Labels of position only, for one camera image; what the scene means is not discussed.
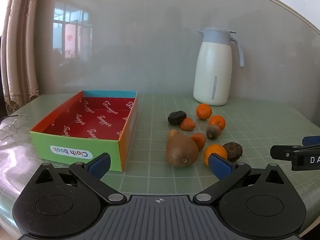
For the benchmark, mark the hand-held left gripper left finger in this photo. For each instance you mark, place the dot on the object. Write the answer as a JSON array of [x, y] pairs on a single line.
[[98, 166]]

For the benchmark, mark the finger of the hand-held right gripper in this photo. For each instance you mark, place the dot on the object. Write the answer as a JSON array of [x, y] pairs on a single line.
[[312, 140], [280, 152]]

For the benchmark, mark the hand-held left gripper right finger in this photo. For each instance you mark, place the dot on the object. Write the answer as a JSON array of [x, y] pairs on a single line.
[[220, 166]]

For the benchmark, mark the orange tangerine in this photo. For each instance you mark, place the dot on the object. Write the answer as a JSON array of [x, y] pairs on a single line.
[[212, 150], [203, 111], [218, 122]]

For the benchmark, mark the dark shrivelled fruit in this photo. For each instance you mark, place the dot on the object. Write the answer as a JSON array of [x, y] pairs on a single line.
[[176, 117], [233, 151]]

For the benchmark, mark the small orange-red fruit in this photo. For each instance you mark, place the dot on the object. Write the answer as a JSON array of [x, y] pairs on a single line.
[[199, 140], [187, 124]]

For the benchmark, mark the brownish shrivelled fruit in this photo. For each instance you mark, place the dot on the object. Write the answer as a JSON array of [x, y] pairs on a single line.
[[213, 131]]

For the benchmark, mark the brown kiwi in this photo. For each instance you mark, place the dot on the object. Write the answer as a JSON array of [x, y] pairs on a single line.
[[181, 150]]

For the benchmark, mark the colourful cardboard box red inside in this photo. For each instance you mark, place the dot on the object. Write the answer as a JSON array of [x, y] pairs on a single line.
[[82, 120]]

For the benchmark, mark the green grid table mat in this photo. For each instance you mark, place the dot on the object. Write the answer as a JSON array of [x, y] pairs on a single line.
[[155, 180]]

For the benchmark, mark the white thermos jug blue lid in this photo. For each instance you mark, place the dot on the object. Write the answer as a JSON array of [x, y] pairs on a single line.
[[212, 67]]

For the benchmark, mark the beige curtain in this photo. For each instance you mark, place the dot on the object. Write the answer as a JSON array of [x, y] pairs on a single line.
[[17, 55]]

